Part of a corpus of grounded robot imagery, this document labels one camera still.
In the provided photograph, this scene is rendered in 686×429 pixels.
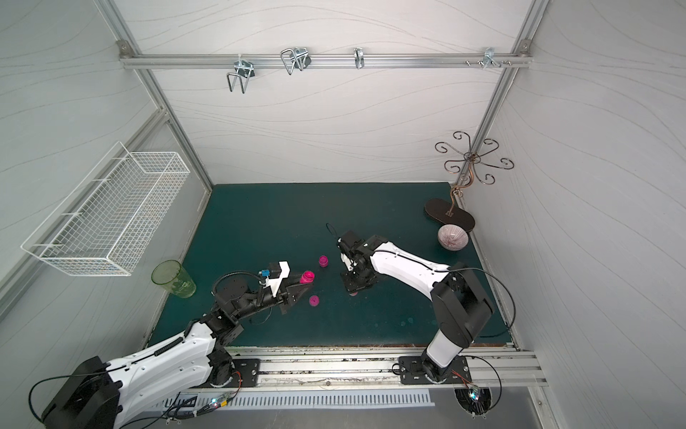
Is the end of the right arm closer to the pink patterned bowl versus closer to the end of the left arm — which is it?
the end of the left arm

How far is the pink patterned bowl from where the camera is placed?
3.30 feet

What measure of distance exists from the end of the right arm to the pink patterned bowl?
1.38 ft

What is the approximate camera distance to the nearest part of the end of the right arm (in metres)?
0.63
